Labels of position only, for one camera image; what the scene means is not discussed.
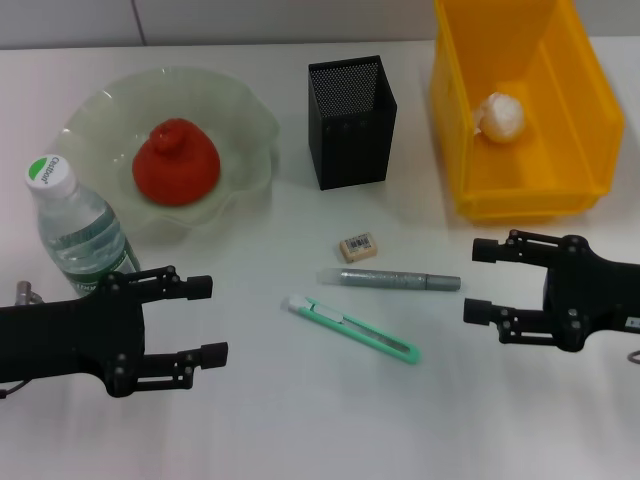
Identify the silver glitter pen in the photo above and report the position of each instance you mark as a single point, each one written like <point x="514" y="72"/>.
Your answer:
<point x="380" y="280"/>

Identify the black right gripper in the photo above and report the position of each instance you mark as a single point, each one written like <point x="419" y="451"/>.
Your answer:
<point x="600" y="300"/>

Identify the yellow plastic bin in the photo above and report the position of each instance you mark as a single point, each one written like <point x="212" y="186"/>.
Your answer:
<point x="550" y="175"/>

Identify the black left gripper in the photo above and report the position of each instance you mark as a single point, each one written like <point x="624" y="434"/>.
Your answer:
<point x="65" y="340"/>

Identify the white paper ball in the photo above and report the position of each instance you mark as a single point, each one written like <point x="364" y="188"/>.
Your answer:
<point x="500" y="117"/>

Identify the clear green-label water bottle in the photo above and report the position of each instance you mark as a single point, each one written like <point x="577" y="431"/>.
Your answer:
<point x="80" y="230"/>

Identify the black mesh pen holder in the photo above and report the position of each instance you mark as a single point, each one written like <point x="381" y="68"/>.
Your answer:
<point x="350" y="155"/>

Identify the beige eraser with barcode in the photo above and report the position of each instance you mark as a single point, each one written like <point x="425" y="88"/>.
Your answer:
<point x="357" y="247"/>

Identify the green glass fruit plate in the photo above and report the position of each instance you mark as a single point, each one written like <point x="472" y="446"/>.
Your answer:
<point x="240" y="150"/>

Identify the green utility knife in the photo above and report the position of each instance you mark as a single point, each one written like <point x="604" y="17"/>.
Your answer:
<point x="360" y="332"/>

